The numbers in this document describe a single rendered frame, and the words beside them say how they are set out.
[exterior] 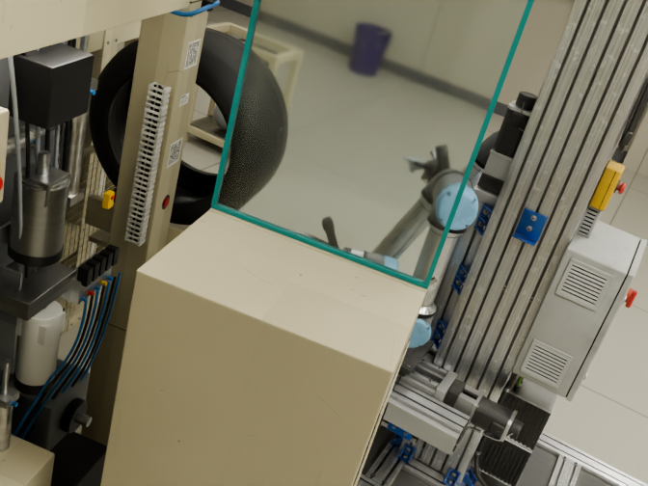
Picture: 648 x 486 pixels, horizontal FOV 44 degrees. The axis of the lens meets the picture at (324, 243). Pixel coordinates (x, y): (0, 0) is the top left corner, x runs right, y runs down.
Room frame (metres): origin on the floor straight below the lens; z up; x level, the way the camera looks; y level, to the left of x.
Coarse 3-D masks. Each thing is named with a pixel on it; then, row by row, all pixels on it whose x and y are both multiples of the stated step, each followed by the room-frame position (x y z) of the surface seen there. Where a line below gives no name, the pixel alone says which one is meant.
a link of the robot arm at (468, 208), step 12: (468, 180) 2.14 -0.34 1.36; (468, 192) 2.05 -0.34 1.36; (468, 204) 2.04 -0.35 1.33; (456, 216) 2.03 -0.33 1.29; (468, 216) 2.03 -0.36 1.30; (456, 228) 2.03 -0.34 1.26; (456, 240) 2.08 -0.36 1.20; (444, 252) 2.06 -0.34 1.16; (444, 264) 2.06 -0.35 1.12; (432, 276) 2.05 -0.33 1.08; (432, 288) 2.06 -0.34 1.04; (432, 300) 2.07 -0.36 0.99; (420, 312) 2.04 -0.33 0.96; (432, 312) 2.06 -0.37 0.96; (420, 324) 2.03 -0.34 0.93; (420, 336) 2.03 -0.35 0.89
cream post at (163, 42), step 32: (192, 0) 2.01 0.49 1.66; (160, 32) 2.02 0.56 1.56; (192, 32) 2.05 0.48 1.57; (160, 64) 2.02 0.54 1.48; (192, 96) 2.12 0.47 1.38; (128, 128) 2.03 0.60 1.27; (128, 160) 2.03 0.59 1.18; (160, 160) 2.01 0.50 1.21; (128, 192) 2.02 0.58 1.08; (160, 192) 2.02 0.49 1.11; (160, 224) 2.06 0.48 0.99; (128, 256) 2.02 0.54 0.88; (128, 288) 2.01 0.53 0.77; (96, 384) 2.02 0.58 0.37; (96, 416) 2.02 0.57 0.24
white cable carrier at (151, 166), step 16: (160, 96) 1.97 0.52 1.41; (160, 112) 1.97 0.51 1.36; (144, 128) 1.98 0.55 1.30; (160, 128) 1.98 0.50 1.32; (144, 144) 1.97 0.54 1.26; (160, 144) 1.99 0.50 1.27; (144, 160) 1.97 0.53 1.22; (144, 176) 1.97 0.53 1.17; (144, 192) 1.98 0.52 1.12; (144, 208) 1.97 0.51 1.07; (128, 224) 1.98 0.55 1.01; (144, 224) 1.97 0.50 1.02; (128, 240) 1.97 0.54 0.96; (144, 240) 1.99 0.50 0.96
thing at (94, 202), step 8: (88, 200) 2.18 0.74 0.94; (96, 200) 2.18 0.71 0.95; (88, 208) 2.18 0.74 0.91; (96, 208) 2.17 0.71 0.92; (104, 208) 2.17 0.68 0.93; (112, 208) 2.16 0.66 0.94; (88, 216) 2.18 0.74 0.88; (96, 216) 2.17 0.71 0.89; (104, 216) 2.17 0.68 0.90; (112, 216) 2.16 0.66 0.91; (88, 224) 2.18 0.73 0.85; (96, 224) 2.17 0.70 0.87; (104, 224) 2.17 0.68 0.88; (168, 232) 2.13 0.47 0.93; (176, 232) 2.13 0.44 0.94; (168, 240) 2.13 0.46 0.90
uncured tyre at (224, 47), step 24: (216, 48) 2.28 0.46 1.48; (240, 48) 2.39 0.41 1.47; (120, 72) 2.25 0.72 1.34; (216, 72) 2.21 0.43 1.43; (96, 96) 2.26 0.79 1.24; (120, 96) 2.47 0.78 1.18; (216, 96) 2.19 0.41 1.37; (96, 120) 2.26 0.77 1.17; (120, 120) 2.46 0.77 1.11; (96, 144) 2.26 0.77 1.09; (120, 144) 2.42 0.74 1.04; (192, 168) 2.52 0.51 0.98; (192, 192) 2.47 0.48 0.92; (192, 216) 2.20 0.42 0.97
